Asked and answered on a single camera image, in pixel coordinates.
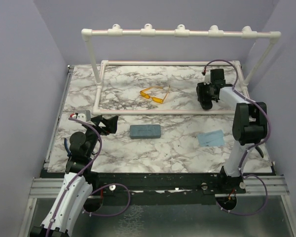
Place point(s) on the blue-handled pliers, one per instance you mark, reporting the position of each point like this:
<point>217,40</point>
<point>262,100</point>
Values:
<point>67,148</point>

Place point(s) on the black glasses case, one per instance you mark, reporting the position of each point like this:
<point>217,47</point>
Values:
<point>206,104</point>

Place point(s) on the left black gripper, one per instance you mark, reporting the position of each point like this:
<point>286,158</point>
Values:
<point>110,124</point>

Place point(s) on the blue-grey glasses case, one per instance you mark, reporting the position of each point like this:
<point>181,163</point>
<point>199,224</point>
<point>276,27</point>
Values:
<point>145,131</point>

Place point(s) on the orange plastic sunglasses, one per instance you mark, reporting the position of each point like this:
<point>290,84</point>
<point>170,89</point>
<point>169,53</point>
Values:
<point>153,98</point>

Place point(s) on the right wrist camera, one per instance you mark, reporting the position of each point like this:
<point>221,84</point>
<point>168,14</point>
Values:
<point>207,77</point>

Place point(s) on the white PVC pipe rack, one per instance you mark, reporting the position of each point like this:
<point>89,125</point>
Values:
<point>180,32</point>

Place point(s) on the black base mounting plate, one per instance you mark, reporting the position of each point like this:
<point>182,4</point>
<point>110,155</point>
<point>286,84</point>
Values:
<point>161,188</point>

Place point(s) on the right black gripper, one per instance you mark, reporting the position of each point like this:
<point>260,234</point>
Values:
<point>201,88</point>

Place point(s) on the black tool right edge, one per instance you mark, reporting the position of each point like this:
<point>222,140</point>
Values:
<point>259,150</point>

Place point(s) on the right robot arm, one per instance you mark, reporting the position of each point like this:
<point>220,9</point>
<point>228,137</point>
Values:
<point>249,126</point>

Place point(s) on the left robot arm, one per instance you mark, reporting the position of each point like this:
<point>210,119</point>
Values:
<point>76,187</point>

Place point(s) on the aluminium extrusion rail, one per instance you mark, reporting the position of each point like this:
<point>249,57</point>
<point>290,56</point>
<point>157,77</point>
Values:
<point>45,187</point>

